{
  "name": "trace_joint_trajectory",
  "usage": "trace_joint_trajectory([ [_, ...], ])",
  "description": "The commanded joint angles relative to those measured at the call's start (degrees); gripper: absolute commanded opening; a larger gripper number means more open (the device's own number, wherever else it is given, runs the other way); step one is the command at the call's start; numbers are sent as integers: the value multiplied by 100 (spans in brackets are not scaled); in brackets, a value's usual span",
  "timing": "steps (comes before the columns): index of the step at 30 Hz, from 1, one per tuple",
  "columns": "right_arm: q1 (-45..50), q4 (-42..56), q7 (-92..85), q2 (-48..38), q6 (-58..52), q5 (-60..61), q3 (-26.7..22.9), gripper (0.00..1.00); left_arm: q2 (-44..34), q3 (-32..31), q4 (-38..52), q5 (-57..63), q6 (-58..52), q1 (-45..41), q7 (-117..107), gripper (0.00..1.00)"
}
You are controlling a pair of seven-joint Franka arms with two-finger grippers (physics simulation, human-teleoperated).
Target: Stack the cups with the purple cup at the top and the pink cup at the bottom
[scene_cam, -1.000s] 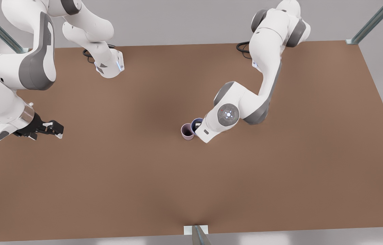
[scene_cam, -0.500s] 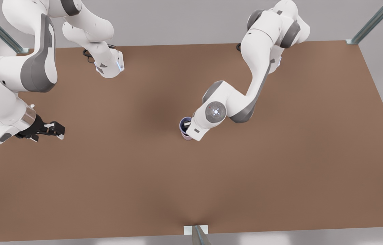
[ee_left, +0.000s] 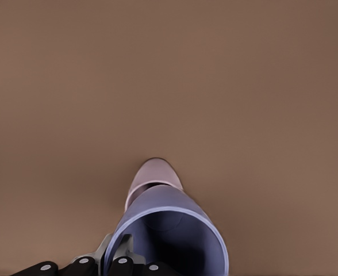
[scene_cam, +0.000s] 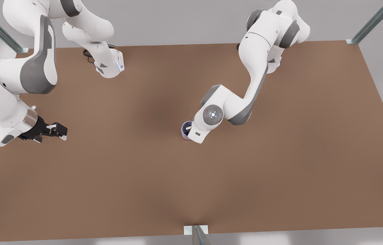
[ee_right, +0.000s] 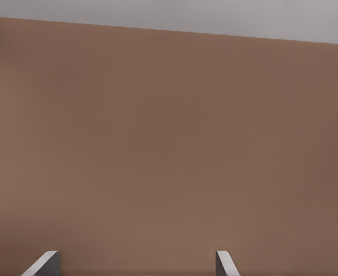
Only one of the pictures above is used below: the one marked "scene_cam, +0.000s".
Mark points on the purple cup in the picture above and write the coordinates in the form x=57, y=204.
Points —
x=184, y=133

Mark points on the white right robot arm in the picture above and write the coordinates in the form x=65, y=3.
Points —
x=11, y=73

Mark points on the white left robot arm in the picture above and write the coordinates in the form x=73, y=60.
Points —
x=262, y=51

